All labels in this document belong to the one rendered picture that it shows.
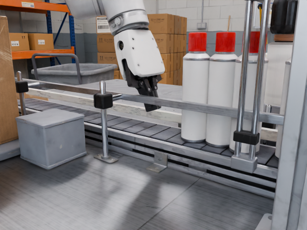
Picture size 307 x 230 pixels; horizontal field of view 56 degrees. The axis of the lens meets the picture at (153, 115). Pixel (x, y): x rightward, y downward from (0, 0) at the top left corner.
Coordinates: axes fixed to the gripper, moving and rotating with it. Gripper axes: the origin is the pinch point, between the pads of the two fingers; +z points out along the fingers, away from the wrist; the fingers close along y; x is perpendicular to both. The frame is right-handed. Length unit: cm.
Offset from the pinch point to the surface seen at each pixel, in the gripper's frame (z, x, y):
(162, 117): 4.3, 0.6, 3.1
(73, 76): -41, 171, 119
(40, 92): -12.5, 44.5, 3.1
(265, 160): 14.6, -21.5, -2.7
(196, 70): -3.2, -13.7, -2.4
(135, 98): -1.5, 0.4, -4.3
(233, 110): 5.2, -19.2, -4.3
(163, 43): -68, 164, 268
